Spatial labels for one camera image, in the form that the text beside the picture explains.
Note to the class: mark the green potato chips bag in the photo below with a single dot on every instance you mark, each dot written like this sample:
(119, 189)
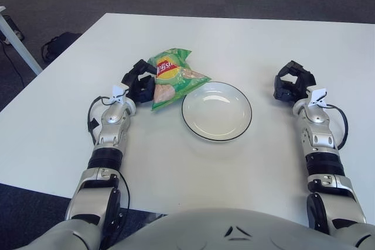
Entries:
(173, 77)

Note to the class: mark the silver robot torso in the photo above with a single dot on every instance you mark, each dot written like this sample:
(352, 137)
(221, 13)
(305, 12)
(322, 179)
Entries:
(234, 229)

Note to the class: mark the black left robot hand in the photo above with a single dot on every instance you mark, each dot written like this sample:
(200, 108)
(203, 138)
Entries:
(137, 86)

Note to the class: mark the white table leg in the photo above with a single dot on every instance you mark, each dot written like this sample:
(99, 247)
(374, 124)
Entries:
(17, 42)

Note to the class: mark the black backpack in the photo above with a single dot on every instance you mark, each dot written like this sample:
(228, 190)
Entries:
(58, 43)

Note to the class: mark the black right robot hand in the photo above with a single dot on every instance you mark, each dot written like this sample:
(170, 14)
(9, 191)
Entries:
(285, 93)

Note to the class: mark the white plate with black rim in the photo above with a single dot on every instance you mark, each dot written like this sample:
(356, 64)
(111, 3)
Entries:
(216, 112)

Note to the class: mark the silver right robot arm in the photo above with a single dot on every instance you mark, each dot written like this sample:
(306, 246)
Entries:
(319, 138)

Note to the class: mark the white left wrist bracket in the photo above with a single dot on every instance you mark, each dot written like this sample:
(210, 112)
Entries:
(120, 93)

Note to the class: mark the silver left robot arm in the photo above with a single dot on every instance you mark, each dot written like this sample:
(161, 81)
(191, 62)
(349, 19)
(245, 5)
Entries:
(112, 133)

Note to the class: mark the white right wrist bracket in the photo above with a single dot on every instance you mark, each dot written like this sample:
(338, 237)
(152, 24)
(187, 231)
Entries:
(317, 96)

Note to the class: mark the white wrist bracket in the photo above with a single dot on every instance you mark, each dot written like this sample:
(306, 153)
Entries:
(120, 93)
(317, 96)

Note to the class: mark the dark floor device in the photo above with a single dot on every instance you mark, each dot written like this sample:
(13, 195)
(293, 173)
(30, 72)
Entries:
(14, 24)

